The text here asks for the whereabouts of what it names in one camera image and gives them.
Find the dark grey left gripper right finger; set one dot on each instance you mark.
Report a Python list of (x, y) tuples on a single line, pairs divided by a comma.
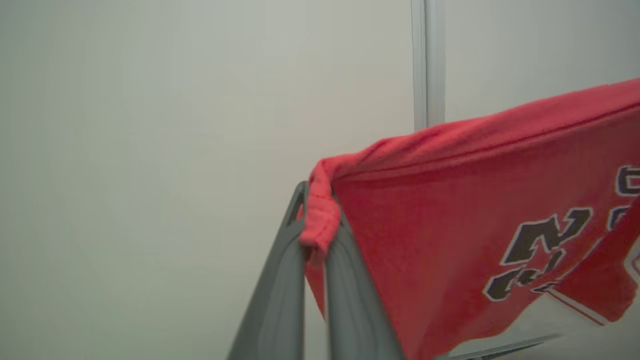
[(352, 310)]

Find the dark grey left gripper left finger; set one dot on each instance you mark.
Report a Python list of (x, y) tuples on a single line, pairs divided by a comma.
[(277, 310)]

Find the red basketball jersey black lettering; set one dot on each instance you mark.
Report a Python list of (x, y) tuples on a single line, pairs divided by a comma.
[(425, 225)]

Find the grey baseboard strip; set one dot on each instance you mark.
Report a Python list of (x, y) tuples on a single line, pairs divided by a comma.
[(500, 347)]

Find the grey metal partition post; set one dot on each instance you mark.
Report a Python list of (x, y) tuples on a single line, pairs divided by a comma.
[(428, 65)]

